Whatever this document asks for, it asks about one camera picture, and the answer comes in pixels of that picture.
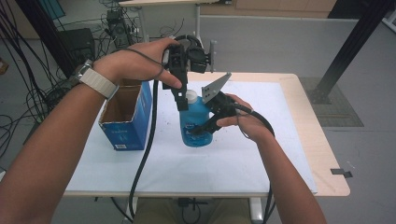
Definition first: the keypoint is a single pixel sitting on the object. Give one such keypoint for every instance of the black plug under table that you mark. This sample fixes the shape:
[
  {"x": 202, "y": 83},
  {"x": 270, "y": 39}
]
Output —
[{"x": 186, "y": 202}]

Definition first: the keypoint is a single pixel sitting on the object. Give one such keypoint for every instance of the person's right hand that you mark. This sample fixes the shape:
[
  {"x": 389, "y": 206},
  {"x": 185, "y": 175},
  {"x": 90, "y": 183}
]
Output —
[{"x": 252, "y": 124}]

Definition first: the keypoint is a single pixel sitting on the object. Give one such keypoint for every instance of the background table white legs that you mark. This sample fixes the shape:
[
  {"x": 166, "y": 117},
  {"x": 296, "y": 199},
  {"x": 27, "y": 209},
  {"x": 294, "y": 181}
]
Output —
[{"x": 155, "y": 2}]

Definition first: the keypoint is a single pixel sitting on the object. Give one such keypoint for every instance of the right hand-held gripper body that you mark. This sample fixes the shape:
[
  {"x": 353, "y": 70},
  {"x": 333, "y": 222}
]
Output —
[{"x": 222, "y": 102}]

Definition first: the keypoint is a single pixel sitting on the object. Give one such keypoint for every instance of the blue cardboard box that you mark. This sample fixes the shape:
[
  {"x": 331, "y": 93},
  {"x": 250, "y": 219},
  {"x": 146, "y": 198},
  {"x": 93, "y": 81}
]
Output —
[{"x": 137, "y": 124}]

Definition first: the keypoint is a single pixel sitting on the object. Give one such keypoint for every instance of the black metal stand post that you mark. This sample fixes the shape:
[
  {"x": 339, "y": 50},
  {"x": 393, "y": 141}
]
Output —
[{"x": 40, "y": 25}]

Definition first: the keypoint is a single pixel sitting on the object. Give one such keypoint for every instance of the black metal stand with base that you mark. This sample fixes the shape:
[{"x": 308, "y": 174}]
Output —
[{"x": 355, "y": 40}]

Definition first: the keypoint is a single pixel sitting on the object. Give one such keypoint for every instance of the blue liquid bottle white cap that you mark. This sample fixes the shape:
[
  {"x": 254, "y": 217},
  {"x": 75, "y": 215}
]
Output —
[{"x": 196, "y": 140}]

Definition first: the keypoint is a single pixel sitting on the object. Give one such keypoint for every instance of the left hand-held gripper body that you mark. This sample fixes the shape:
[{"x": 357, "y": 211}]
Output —
[{"x": 196, "y": 59}]

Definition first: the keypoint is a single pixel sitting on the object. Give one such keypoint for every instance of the person's khaki pants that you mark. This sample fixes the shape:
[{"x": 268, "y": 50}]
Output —
[{"x": 162, "y": 211}]

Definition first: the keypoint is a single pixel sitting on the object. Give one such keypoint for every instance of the black tape strip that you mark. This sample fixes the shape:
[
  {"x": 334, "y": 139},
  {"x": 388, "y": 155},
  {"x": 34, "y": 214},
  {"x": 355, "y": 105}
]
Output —
[{"x": 341, "y": 172}]

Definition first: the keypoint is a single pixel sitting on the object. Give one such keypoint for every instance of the wristwatch with white band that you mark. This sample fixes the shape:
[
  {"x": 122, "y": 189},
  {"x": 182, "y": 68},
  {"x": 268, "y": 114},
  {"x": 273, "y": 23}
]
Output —
[{"x": 99, "y": 82}]

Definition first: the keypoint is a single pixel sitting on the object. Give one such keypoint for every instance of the white table mat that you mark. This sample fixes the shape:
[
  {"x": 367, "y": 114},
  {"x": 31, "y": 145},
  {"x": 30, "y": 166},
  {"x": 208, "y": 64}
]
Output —
[{"x": 202, "y": 168}]

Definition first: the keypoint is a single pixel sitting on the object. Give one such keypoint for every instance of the white table leg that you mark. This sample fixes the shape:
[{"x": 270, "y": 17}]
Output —
[
  {"x": 130, "y": 210},
  {"x": 256, "y": 210}
]

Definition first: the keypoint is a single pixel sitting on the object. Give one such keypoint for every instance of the black box on floor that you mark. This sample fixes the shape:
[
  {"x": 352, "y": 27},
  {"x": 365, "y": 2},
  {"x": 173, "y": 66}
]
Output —
[{"x": 77, "y": 42}]

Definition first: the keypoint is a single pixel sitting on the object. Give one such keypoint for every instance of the person's left hand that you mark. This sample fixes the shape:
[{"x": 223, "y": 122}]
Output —
[{"x": 134, "y": 63}]

